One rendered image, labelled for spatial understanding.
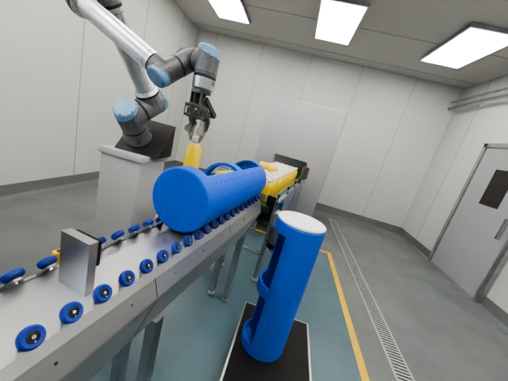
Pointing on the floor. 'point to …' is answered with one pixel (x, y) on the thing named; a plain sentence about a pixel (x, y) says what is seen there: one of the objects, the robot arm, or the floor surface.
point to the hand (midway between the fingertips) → (196, 138)
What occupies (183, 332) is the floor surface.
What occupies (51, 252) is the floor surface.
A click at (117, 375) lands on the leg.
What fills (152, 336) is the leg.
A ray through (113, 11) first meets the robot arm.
